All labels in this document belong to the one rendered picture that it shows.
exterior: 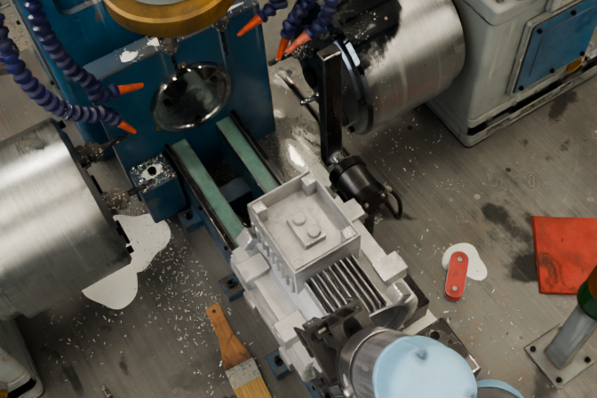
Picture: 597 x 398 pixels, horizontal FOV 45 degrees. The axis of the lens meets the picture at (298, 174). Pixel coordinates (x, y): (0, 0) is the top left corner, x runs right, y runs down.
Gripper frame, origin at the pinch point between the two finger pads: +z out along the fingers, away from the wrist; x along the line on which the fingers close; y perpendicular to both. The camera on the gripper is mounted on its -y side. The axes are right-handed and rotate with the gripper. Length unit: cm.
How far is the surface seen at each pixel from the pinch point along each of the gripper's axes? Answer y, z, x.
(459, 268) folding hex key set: -5.9, 27.6, -31.7
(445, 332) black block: -11.3, 19.7, -21.2
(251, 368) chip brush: -2.4, 30.8, 6.9
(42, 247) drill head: 29.6, 13.8, 24.6
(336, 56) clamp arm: 32.9, 0.5, -19.9
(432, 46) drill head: 29, 14, -40
